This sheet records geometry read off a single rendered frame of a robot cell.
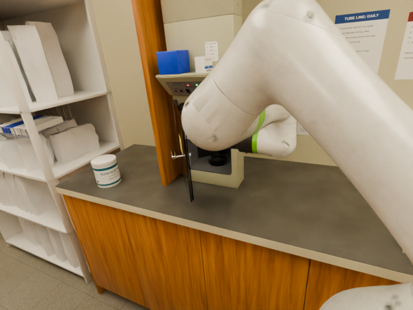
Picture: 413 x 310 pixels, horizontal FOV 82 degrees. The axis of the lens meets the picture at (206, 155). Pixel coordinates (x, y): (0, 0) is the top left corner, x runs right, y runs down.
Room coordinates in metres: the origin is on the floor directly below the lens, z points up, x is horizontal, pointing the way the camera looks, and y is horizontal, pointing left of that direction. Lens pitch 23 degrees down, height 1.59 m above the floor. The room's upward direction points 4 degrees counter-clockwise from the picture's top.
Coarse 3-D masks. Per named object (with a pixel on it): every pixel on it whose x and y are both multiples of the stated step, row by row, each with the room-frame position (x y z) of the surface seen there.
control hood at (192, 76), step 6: (192, 72) 1.08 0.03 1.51; (210, 72) 1.00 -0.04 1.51; (156, 78) 1.07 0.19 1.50; (162, 78) 1.06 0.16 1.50; (168, 78) 1.05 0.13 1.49; (174, 78) 1.04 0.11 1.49; (180, 78) 1.03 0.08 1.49; (186, 78) 1.01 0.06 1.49; (192, 78) 1.00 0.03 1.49; (198, 78) 0.99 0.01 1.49; (204, 78) 0.98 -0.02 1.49; (162, 84) 1.10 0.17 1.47; (168, 90) 1.12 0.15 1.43
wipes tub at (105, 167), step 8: (96, 160) 1.19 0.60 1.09; (104, 160) 1.19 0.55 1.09; (112, 160) 1.18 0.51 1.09; (96, 168) 1.15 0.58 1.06; (104, 168) 1.15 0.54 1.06; (112, 168) 1.17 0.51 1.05; (96, 176) 1.15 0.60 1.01; (104, 176) 1.15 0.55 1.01; (112, 176) 1.16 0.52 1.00; (104, 184) 1.15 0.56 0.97; (112, 184) 1.16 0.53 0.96
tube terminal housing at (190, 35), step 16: (224, 16) 1.05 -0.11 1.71; (240, 16) 1.11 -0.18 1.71; (176, 32) 1.15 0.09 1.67; (192, 32) 1.11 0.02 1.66; (208, 32) 1.08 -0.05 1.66; (224, 32) 1.05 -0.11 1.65; (176, 48) 1.15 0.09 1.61; (192, 48) 1.12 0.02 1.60; (224, 48) 1.05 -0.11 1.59; (192, 64) 1.12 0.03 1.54; (176, 96) 1.17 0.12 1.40; (240, 160) 1.08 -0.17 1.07; (192, 176) 1.15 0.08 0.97; (208, 176) 1.10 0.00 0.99; (224, 176) 1.06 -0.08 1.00; (240, 176) 1.08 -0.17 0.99
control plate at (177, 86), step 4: (168, 84) 1.08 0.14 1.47; (172, 84) 1.08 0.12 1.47; (176, 84) 1.07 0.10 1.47; (180, 84) 1.06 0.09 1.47; (184, 84) 1.05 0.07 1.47; (192, 84) 1.03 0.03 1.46; (172, 88) 1.10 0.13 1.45; (176, 88) 1.09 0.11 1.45; (180, 88) 1.08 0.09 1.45; (184, 88) 1.07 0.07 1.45; (188, 88) 1.06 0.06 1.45; (192, 88) 1.05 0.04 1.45; (176, 92) 1.12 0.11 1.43; (180, 92) 1.11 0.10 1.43; (184, 92) 1.10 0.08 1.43
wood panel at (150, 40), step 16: (144, 0) 1.16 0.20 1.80; (144, 16) 1.15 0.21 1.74; (160, 16) 1.26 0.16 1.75; (144, 32) 1.13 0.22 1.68; (160, 32) 1.24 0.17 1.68; (144, 48) 1.12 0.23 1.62; (160, 48) 1.22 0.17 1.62; (144, 64) 1.12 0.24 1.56; (144, 80) 1.13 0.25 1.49; (160, 96) 1.18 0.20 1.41; (160, 112) 1.16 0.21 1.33; (160, 128) 1.14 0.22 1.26; (160, 144) 1.12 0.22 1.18; (176, 144) 1.25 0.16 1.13; (160, 160) 1.12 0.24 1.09; (176, 160) 1.23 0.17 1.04; (160, 176) 1.13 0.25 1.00; (176, 176) 1.21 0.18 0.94
